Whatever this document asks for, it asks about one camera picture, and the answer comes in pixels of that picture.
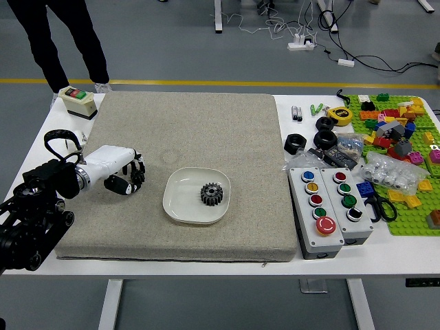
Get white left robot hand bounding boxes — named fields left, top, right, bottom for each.
left=82, top=144, right=146, bottom=197

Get small black gear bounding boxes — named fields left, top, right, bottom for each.
left=130, top=168, right=146, bottom=188

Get big black gear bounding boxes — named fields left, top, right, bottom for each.
left=199, top=182, right=223, bottom=207

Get black hex nut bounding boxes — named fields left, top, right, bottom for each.
left=283, top=133, right=307, bottom=155

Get grey five-button control box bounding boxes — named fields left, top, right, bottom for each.
left=287, top=167, right=346, bottom=261

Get grey four-button control box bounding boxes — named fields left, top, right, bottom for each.
left=319, top=167, right=375, bottom=245

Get white square dish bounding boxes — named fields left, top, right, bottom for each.
left=162, top=166, right=231, bottom=226

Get grey-brown mat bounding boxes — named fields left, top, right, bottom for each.
left=54, top=90, right=298, bottom=264

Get person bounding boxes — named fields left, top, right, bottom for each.
left=6, top=0, right=113, bottom=109

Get white table leg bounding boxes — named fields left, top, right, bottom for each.
left=98, top=278, right=124, bottom=330
left=346, top=278, right=375, bottom=330

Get background white desk leg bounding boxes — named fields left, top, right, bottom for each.
left=213, top=0, right=224, bottom=34
left=316, top=0, right=340, bottom=34

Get clear empty plastic bag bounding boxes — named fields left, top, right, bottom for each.
left=281, top=151, right=324, bottom=173

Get white power strip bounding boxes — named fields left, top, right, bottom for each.
left=287, top=32, right=318, bottom=52

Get black electronics module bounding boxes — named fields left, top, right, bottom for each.
left=307, top=146, right=360, bottom=170

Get yellow tape measure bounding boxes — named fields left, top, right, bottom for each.
left=324, top=89, right=353, bottom=127

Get bag of small blue parts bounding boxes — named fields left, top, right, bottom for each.
left=335, top=133, right=364, bottom=161

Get blue brick by scissors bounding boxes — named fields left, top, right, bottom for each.
left=355, top=181, right=374, bottom=197

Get grey and white brick arch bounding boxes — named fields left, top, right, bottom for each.
left=374, top=122, right=406, bottom=140

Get black scissors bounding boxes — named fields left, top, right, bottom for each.
left=362, top=192, right=399, bottom=223

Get bag of white parts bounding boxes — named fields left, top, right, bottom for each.
left=360, top=151, right=432, bottom=193

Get grey sloped brick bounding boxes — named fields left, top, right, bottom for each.
left=393, top=140, right=413, bottom=156

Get green brick baseplate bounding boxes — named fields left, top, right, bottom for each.
left=343, top=94, right=440, bottom=237

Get brown and orange brick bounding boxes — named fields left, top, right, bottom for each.
left=425, top=209, right=440, bottom=230

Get black table control panel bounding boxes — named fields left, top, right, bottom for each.
left=405, top=277, right=440, bottom=288

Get beige red-green switch box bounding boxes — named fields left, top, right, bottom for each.
left=58, top=86, right=99, bottom=120

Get white floor cables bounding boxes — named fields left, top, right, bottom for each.
left=219, top=0, right=319, bottom=41

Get grey under-table bracket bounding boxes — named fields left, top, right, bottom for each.
left=298, top=278, right=328, bottom=294

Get black floor cables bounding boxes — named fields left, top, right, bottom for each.
left=318, top=8, right=440, bottom=73

